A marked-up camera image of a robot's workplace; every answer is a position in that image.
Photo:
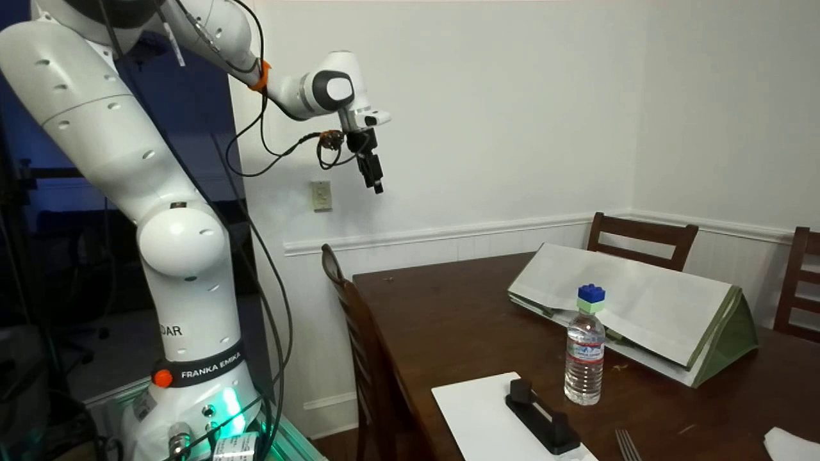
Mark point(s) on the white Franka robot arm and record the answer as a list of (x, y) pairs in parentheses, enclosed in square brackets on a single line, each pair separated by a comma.
[(103, 119)]

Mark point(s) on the beige wall light switch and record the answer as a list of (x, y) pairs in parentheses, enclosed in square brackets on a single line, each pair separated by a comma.
[(321, 194)]

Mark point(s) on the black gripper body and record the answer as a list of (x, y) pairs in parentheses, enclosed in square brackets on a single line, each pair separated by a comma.
[(358, 142)]

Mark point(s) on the grey metal utensil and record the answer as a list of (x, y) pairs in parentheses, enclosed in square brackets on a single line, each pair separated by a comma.
[(627, 445)]

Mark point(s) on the small silver control box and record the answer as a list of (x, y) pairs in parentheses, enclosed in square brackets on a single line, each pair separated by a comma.
[(234, 445)]

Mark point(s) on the dark wooden slat-back chair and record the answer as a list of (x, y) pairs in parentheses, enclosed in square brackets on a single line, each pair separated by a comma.
[(642, 229), (358, 342), (798, 271)]

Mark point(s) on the white green folded tent binder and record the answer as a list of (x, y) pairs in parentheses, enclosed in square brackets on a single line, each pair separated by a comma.
[(648, 303)]

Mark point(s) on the white paper sheet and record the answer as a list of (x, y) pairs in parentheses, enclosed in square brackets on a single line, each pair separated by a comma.
[(793, 445)]

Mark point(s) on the robot base pedestal green lit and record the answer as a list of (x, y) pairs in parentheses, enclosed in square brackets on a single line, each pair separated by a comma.
[(290, 443)]

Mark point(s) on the black rectangular block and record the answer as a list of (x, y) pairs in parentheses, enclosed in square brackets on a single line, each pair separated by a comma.
[(538, 419)]

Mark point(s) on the white rectangular table mat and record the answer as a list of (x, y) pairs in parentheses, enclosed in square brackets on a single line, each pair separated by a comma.
[(476, 419)]

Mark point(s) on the clear water bottle blue cap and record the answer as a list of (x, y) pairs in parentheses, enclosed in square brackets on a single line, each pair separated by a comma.
[(585, 360)]

